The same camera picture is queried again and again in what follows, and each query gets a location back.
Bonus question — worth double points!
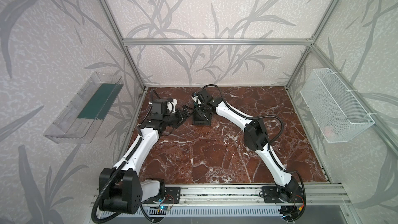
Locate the green mat in shelf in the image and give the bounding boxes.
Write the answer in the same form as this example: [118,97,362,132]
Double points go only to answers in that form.
[77,84,123,120]

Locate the aluminium frame post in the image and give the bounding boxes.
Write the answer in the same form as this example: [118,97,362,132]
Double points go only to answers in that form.
[98,0,146,89]
[286,0,342,89]

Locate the black rectangular plastic bin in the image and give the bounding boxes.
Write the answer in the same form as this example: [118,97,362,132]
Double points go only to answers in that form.
[192,105,212,125]

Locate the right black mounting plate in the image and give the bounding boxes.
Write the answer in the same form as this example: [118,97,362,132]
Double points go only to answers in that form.
[259,186,304,204]

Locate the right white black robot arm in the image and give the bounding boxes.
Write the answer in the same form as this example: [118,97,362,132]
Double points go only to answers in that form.
[192,88,306,204]

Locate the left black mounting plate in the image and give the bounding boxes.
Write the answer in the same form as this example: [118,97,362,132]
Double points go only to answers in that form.
[144,187,181,204]

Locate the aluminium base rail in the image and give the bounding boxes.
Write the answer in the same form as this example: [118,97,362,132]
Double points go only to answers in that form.
[89,183,353,207]

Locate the aluminium frame horizontal bar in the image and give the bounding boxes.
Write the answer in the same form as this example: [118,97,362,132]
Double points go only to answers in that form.
[122,38,312,46]

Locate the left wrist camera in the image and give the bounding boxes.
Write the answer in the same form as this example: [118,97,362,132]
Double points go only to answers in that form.
[167,98,177,114]

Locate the aluminium frame left post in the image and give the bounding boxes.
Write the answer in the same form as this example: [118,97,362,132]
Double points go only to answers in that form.
[98,0,146,89]

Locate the aluminium frame right post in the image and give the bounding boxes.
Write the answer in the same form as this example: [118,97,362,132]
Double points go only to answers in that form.
[286,0,342,89]

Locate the black mounting plate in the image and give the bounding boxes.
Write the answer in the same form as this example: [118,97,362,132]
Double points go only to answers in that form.
[144,187,181,204]
[259,186,304,204]

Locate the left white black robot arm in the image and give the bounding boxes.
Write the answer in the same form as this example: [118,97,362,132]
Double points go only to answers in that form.
[91,99,192,224]

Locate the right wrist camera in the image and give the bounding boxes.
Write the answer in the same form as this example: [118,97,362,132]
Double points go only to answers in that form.
[191,92,202,106]

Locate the clear plastic wall shelf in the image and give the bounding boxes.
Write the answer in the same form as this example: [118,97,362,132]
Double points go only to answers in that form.
[44,72,124,144]

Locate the white wire mesh basket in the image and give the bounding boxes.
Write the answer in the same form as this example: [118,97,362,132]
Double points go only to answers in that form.
[300,68,375,143]

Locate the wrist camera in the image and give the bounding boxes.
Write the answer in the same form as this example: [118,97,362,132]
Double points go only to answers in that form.
[167,98,177,114]
[191,92,202,106]

